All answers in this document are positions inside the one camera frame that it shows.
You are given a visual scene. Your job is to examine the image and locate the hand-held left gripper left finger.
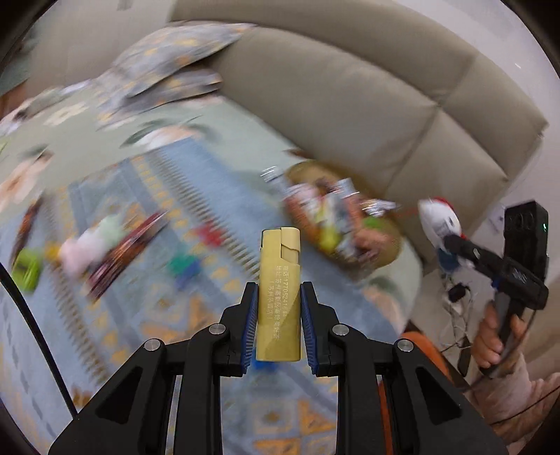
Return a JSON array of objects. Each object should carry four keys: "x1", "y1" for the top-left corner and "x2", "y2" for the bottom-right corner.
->
[{"x1": 48, "y1": 282, "x2": 259, "y2": 455}]

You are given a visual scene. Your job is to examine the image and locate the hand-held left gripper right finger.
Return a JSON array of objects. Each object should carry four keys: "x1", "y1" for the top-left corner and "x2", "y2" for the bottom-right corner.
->
[{"x1": 300, "y1": 282, "x2": 508, "y2": 455}]

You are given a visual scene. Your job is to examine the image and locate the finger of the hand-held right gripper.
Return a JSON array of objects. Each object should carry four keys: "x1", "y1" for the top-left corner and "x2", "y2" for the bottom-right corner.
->
[{"x1": 444, "y1": 235, "x2": 504, "y2": 285}]

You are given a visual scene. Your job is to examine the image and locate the gold stick device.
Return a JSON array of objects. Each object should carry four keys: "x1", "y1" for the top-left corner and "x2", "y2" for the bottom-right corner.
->
[{"x1": 255, "y1": 227, "x2": 302, "y2": 363}]

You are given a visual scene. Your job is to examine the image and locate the white cat plush toy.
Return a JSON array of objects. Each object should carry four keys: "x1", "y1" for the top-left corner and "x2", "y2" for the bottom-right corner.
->
[{"x1": 418, "y1": 198, "x2": 475, "y2": 272}]

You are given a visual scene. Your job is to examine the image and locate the round wicker basket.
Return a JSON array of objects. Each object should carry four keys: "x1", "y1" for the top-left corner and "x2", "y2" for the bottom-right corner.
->
[{"x1": 282, "y1": 161, "x2": 405, "y2": 281}]

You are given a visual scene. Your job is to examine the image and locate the person's right forearm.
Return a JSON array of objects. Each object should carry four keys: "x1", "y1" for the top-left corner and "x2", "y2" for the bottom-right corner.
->
[{"x1": 464, "y1": 348, "x2": 560, "y2": 445}]

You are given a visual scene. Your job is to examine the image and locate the person's right hand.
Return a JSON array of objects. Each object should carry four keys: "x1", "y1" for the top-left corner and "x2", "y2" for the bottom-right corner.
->
[{"x1": 475, "y1": 302, "x2": 528, "y2": 369}]

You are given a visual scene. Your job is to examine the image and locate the teal translucent toy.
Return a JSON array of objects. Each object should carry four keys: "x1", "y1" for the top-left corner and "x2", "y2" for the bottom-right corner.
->
[{"x1": 168, "y1": 254, "x2": 202, "y2": 281}]

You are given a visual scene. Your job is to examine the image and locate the red translucent toy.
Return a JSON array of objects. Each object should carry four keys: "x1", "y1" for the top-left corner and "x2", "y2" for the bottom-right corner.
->
[{"x1": 192, "y1": 223, "x2": 228, "y2": 248}]

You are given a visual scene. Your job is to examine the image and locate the blue patterned woven blanket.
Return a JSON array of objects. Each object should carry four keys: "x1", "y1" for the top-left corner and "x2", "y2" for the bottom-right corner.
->
[{"x1": 0, "y1": 140, "x2": 394, "y2": 455}]

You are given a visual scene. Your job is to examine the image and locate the dark snack packet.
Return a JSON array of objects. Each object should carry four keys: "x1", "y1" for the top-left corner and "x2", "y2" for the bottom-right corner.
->
[{"x1": 87, "y1": 212, "x2": 171, "y2": 298}]

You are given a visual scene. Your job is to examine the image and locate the pink plush toy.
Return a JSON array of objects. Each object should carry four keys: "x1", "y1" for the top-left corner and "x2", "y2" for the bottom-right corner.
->
[{"x1": 59, "y1": 214, "x2": 125, "y2": 278}]

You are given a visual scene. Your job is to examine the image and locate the beige padded headboard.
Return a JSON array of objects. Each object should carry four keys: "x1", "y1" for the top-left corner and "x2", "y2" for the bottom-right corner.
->
[{"x1": 168, "y1": 0, "x2": 550, "y2": 263}]

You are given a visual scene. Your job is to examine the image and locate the long red printed box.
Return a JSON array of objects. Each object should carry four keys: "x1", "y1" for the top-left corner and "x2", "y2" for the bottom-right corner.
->
[{"x1": 15, "y1": 199, "x2": 44, "y2": 259}]

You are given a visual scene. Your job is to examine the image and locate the tangled power cables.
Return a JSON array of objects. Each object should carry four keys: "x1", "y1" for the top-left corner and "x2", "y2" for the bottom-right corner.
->
[{"x1": 435, "y1": 262, "x2": 480, "y2": 379}]

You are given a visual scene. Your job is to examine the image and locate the black cable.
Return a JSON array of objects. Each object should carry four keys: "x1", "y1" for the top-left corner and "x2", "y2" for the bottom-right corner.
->
[{"x1": 0, "y1": 262, "x2": 82, "y2": 416}]

